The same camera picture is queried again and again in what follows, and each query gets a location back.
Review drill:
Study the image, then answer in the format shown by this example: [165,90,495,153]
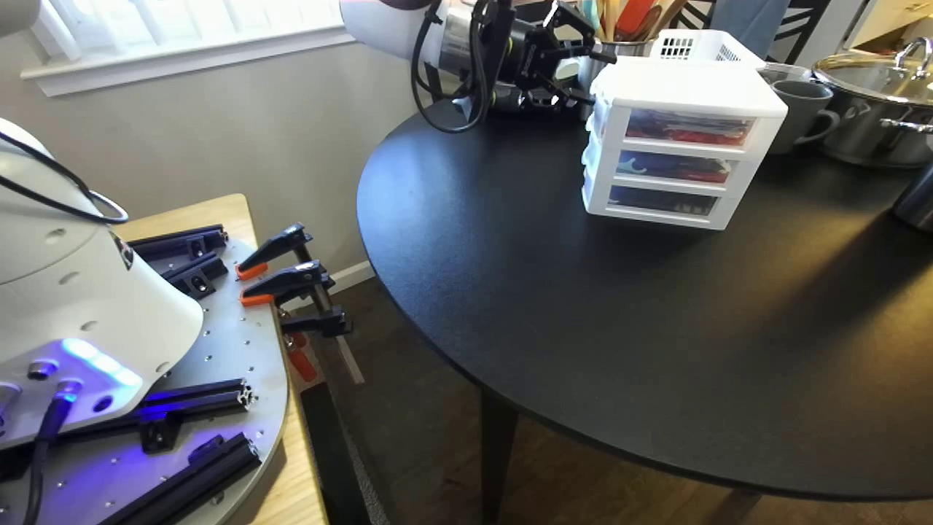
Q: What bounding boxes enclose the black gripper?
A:
[483,8,620,107]

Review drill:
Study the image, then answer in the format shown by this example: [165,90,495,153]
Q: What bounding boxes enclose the clear drawer with red contents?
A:
[620,107,757,153]

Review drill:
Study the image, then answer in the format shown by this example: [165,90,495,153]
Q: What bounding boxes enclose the small white drawer cabinet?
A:
[579,52,792,237]

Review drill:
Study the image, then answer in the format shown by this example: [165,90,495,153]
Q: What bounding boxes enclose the clear drawer with blue contents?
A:
[616,147,741,190]

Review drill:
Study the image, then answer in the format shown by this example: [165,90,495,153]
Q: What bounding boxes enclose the clear drawer with dark contents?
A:
[607,185,728,223]

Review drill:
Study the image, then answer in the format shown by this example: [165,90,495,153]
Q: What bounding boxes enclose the metal utensil holder cup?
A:
[610,39,655,61]

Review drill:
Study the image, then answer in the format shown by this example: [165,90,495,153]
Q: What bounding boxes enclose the wooden spoon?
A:
[592,0,623,43]

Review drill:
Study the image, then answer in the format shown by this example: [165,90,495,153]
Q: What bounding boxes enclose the red silicone spoon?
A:
[616,0,665,43]

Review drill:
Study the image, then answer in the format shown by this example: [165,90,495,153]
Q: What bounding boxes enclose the white plastic basket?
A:
[646,27,770,74]

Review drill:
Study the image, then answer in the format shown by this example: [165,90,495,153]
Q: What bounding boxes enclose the grey blue cloth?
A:
[709,0,792,61]

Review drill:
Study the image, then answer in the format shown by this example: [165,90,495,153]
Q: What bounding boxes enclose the grey mug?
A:
[770,77,843,147]

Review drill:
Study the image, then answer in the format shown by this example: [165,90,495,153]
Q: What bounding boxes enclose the black chair with cloth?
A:
[677,0,869,68]

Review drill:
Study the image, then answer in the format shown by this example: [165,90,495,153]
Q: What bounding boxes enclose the steel pot with glass lid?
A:
[811,34,933,173]

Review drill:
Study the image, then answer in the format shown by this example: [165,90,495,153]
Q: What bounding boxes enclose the black clamp with orange tip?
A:
[237,223,315,285]
[276,307,371,387]
[238,259,337,311]

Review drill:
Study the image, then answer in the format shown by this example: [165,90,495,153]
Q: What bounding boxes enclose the black water bottle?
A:
[888,164,933,237]

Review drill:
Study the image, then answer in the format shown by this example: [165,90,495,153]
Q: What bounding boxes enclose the white window sill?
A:
[18,24,358,101]

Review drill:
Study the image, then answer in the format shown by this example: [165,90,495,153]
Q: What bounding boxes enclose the black table leg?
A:
[479,386,525,525]

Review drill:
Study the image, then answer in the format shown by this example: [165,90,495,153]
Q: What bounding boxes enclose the white window blinds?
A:
[25,0,345,65]

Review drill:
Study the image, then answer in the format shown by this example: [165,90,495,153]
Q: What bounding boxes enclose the wooden robot stand board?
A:
[113,190,329,525]

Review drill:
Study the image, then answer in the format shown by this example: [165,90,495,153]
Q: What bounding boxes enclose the black aluminium extrusion bar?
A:
[92,430,264,525]
[0,379,256,462]
[157,255,234,303]
[129,223,234,269]

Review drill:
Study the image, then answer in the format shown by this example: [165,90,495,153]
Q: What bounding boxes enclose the grey metal mounting plate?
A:
[0,237,295,525]

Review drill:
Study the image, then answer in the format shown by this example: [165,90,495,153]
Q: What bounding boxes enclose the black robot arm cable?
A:
[407,0,501,138]

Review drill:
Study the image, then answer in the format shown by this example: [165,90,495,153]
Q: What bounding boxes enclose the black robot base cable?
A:
[0,128,132,227]

